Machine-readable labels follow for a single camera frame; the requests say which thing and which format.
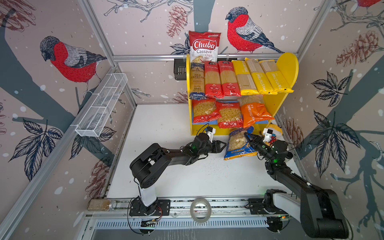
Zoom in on orange Pastatime pasta bag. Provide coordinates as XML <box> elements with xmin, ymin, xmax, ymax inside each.
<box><xmin>238</xmin><ymin>95</ymin><xmax>274</xmax><ymax>128</ymax></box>

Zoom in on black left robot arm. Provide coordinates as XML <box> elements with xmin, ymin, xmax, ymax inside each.
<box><xmin>130</xmin><ymin>132</ymin><xmax>227</xmax><ymax>208</ymax></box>

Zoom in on red Chuba cassava chips bag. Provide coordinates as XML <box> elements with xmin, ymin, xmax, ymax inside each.
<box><xmin>189</xmin><ymin>31</ymin><xmax>221</xmax><ymax>63</ymax></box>

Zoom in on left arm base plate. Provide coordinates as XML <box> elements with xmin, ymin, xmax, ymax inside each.
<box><xmin>129</xmin><ymin>198</ymin><xmax>171</xmax><ymax>217</ymax></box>

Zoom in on white wire mesh basket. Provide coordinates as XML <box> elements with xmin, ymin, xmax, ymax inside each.
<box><xmin>75</xmin><ymin>73</ymin><xmax>128</xmax><ymax>138</ymax></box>

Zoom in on yellow red plush toy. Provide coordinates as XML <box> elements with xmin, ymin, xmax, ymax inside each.
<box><xmin>267</xmin><ymin>124</ymin><xmax>284</xmax><ymax>140</ymax></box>

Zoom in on red spaghetti pack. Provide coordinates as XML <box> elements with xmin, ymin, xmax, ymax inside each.
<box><xmin>218</xmin><ymin>61</ymin><xmax>241</xmax><ymax>97</ymax></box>
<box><xmin>205</xmin><ymin>61</ymin><xmax>224</xmax><ymax>99</ymax></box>

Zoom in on yellow shelf pink blue boards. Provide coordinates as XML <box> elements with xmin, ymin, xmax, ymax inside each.
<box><xmin>184</xmin><ymin>53</ymin><xmax>299</xmax><ymax>136</ymax></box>

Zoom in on blue gold spaghetti pack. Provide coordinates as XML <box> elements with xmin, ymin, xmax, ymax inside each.
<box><xmin>190</xmin><ymin>61</ymin><xmax>206</xmax><ymax>100</ymax></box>

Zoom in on red fusilli bag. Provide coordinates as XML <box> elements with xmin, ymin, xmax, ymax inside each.
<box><xmin>216</xmin><ymin>102</ymin><xmax>244</xmax><ymax>129</ymax></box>
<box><xmin>192</xmin><ymin>99</ymin><xmax>222</xmax><ymax>124</ymax></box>

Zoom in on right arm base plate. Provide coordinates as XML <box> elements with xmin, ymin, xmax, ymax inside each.
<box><xmin>245</xmin><ymin>198</ymin><xmax>288</xmax><ymax>216</ymax></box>

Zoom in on clear tape roll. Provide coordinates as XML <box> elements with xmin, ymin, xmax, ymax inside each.
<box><xmin>190</xmin><ymin>198</ymin><xmax>212</xmax><ymax>224</ymax></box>

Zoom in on black wall-mounted basket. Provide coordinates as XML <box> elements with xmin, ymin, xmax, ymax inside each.
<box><xmin>174</xmin><ymin>59</ymin><xmax>187</xmax><ymax>81</ymax></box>

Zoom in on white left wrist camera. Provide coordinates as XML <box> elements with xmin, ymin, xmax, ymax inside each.
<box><xmin>206</xmin><ymin>127</ymin><xmax>216</xmax><ymax>143</ymax></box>

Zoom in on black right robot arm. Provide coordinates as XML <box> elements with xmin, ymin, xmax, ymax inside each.
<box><xmin>244</xmin><ymin>133</ymin><xmax>350</xmax><ymax>239</ymax></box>

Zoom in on yellow Pastatime pack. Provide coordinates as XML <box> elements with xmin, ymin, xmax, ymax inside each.
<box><xmin>245</xmin><ymin>58</ymin><xmax>277</xmax><ymax>95</ymax></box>
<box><xmin>260</xmin><ymin>60</ymin><xmax>294</xmax><ymax>93</ymax></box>

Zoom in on blue macaroni pasta bag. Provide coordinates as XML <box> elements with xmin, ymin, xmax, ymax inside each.
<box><xmin>224</xmin><ymin>126</ymin><xmax>257</xmax><ymax>161</ymax></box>

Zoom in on yellow spaghetti pack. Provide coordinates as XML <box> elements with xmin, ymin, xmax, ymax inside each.
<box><xmin>232</xmin><ymin>60</ymin><xmax>259</xmax><ymax>96</ymax></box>

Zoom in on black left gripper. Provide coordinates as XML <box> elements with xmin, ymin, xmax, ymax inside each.
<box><xmin>197</xmin><ymin>140</ymin><xmax>227</xmax><ymax>157</ymax></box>

